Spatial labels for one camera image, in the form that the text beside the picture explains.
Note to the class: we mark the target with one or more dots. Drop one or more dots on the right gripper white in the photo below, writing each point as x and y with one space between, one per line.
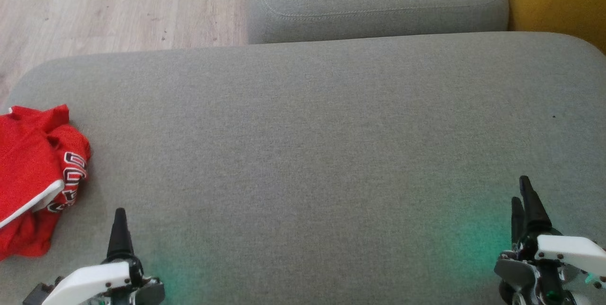
563 253

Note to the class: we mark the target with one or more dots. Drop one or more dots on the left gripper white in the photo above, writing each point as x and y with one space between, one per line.
94 281

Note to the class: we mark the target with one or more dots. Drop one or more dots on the red basketball jersey with lettering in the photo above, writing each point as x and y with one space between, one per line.
33 229

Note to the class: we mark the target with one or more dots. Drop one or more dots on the grey fabric sofa seat cushion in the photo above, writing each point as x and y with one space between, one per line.
303 153

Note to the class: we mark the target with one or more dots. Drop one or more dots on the grey fabric sofa back cushion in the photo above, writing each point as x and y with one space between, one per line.
374 2

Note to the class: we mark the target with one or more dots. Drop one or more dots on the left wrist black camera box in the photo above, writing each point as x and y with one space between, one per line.
38 294

